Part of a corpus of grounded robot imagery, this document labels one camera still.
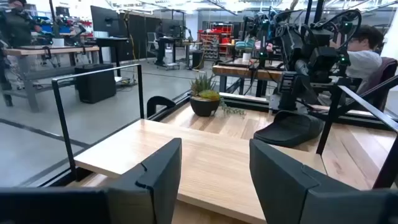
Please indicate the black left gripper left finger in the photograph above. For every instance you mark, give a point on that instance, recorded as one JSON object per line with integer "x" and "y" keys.
{"x": 155, "y": 193}

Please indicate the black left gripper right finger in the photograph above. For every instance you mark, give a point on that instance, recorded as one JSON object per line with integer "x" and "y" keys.
{"x": 276, "y": 186}

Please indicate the black slide sandal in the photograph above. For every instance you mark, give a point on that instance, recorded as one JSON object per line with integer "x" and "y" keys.
{"x": 286, "y": 130}

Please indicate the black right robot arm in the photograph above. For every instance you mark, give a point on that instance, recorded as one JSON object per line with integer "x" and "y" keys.
{"x": 320, "y": 59}

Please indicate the background black robot arm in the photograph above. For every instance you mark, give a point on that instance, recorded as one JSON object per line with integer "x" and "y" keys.
{"x": 259, "y": 31}

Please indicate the wooden shelf with black frames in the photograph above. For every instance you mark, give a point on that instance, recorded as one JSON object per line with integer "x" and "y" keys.
{"x": 202, "y": 161}

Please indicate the potted succulent in black pot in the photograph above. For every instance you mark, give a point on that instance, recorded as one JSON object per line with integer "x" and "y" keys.
{"x": 203, "y": 107}

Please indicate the wooden workbench with black legs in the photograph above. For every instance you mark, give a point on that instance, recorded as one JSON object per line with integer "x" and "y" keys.
{"x": 242, "y": 72}

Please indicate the black box cabinet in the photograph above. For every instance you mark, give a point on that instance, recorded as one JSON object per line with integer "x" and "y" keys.
{"x": 94, "y": 84}

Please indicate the black standing desk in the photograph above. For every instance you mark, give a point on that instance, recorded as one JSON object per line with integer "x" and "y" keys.
{"x": 163, "y": 43}

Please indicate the person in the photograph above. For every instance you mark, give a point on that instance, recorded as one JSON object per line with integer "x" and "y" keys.
{"x": 18, "y": 28}
{"x": 362, "y": 62}

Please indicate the dark office chair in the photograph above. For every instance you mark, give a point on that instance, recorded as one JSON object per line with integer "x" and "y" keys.
{"x": 384, "y": 77}

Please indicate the black partition panel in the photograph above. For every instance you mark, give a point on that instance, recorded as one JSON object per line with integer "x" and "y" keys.
{"x": 140, "y": 37}

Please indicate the red storage rack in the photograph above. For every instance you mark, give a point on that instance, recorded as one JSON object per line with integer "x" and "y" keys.
{"x": 217, "y": 37}

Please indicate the wooden workbench with grey legs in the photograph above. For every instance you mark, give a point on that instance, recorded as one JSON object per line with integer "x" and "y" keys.
{"x": 46, "y": 50}

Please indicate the white bucket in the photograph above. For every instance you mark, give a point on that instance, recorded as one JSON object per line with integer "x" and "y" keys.
{"x": 58, "y": 42}

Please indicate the large black monitor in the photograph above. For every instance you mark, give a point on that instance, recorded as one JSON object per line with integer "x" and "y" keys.
{"x": 104, "y": 20}

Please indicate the black aluminium table frame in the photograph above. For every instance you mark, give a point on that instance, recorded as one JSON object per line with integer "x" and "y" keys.
{"x": 245, "y": 100}

